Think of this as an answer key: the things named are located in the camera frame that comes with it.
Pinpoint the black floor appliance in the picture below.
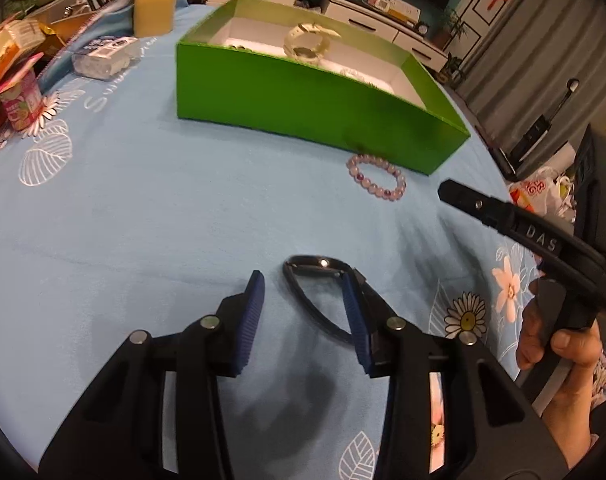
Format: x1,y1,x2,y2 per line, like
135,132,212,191
510,77,581,161

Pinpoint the blue floral tablecloth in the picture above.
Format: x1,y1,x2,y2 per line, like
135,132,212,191
0,2,559,480

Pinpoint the white wristwatch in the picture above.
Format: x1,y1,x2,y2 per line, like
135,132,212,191
283,21,341,66

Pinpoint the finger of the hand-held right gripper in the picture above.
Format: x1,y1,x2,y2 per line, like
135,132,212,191
437,179,514,233

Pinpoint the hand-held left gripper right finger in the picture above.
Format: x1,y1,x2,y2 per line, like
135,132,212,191
340,267,569,480

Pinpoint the purple bead bracelet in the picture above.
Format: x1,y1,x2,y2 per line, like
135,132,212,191
347,153,408,203

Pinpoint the tall potted plant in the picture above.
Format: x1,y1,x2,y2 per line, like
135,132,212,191
435,7,471,51

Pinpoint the pink drink cup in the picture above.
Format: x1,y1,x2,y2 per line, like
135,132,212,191
0,67,46,131

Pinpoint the small potted plant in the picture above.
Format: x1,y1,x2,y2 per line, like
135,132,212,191
435,52,466,86

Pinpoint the black wristwatch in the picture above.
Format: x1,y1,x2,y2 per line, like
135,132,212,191
282,255,364,343

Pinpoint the small white plastic box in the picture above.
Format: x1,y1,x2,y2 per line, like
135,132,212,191
72,36,142,80

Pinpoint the flat yellow box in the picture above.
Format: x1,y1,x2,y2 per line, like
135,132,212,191
388,0,421,21

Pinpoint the white tv cabinet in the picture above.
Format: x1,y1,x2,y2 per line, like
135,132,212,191
203,0,449,68

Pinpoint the snack packet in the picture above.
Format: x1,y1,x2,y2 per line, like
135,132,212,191
0,10,48,101

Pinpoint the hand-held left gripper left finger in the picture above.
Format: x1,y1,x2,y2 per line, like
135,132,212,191
38,270,266,480

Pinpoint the red and white plastic bag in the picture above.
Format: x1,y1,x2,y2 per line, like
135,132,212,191
508,165,576,218

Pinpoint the clear crystal bead bracelet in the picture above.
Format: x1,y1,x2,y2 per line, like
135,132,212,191
339,67,396,93

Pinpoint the person's right hand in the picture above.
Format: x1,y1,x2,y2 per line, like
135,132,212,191
516,279,604,467

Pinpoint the green cardboard box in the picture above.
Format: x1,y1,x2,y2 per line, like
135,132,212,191
175,0,471,177

